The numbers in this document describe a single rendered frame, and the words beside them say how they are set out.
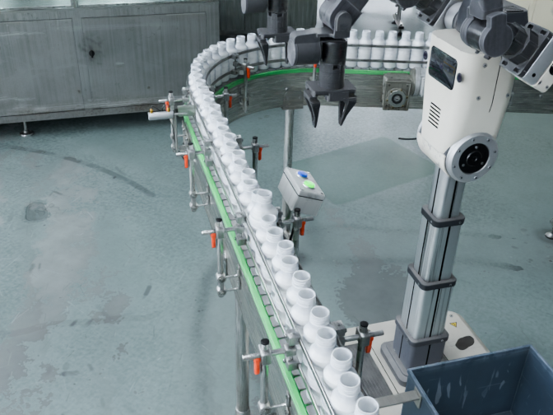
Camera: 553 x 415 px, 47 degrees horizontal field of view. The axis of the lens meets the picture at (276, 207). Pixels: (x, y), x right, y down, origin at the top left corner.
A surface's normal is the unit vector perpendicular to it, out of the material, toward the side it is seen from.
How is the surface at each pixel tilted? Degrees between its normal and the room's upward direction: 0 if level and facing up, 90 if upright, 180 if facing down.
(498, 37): 89
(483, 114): 101
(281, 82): 90
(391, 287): 0
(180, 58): 90
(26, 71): 90
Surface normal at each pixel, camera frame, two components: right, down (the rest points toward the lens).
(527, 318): 0.02, -0.85
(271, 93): 0.42, 0.45
